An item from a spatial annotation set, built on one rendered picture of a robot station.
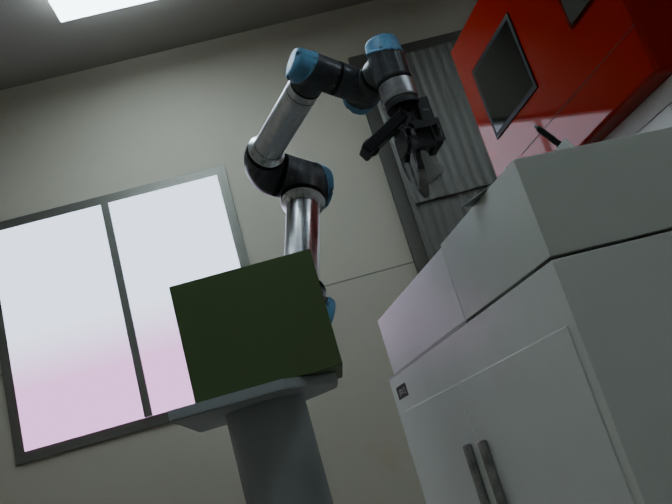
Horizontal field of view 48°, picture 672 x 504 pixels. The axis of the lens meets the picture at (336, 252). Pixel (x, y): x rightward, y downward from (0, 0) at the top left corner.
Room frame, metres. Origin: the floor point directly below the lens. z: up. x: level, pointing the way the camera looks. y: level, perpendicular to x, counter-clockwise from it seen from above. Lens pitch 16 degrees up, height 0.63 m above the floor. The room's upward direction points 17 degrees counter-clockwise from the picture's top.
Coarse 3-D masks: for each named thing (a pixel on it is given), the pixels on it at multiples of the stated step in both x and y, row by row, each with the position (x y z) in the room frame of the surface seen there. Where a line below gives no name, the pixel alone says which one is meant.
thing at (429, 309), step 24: (432, 264) 1.38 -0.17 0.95; (408, 288) 1.55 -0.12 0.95; (432, 288) 1.41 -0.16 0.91; (408, 312) 1.59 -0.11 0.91; (432, 312) 1.46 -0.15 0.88; (456, 312) 1.34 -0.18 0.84; (384, 336) 1.82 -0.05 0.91; (408, 336) 1.64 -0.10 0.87; (432, 336) 1.50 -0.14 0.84; (408, 360) 1.70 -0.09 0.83
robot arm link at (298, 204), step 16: (288, 160) 1.77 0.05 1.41; (304, 160) 1.81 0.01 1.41; (288, 176) 1.77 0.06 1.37; (304, 176) 1.78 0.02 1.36; (320, 176) 1.81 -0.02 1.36; (288, 192) 1.77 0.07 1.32; (304, 192) 1.77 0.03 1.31; (320, 192) 1.79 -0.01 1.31; (288, 208) 1.78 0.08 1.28; (304, 208) 1.76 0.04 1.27; (320, 208) 1.82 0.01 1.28; (288, 224) 1.75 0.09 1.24; (304, 224) 1.74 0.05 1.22; (288, 240) 1.73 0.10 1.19; (304, 240) 1.72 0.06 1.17
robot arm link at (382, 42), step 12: (384, 36) 1.39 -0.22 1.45; (372, 48) 1.40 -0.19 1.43; (384, 48) 1.38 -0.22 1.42; (396, 48) 1.39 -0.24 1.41; (372, 60) 1.40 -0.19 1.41; (384, 60) 1.39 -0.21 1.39; (396, 60) 1.39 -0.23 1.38; (372, 72) 1.42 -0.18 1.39; (384, 72) 1.39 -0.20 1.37; (396, 72) 1.39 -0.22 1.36; (408, 72) 1.40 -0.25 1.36; (372, 84) 1.45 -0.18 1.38
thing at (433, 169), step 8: (424, 152) 1.40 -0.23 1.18; (424, 160) 1.40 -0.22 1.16; (416, 168) 1.39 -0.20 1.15; (432, 168) 1.41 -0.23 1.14; (440, 168) 1.41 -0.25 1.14; (416, 176) 1.41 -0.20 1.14; (424, 176) 1.40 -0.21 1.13; (432, 176) 1.40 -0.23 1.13; (424, 184) 1.40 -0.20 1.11; (424, 192) 1.41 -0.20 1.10
